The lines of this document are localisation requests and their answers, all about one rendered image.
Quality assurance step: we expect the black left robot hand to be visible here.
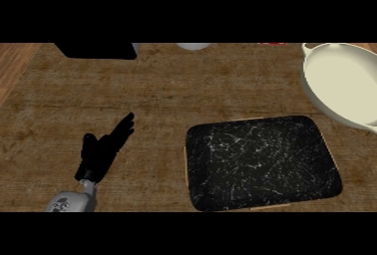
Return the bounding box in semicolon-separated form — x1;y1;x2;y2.
74;112;137;184

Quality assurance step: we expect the black marbled square tray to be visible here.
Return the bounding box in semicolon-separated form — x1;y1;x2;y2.
185;115;344;212

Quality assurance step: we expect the cream white pot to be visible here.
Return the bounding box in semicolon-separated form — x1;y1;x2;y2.
300;43;377;134

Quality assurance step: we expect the black box appliance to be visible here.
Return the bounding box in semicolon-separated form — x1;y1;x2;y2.
53;43;139;61

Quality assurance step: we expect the pale grey round object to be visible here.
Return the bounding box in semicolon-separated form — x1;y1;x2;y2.
176;43;213;52

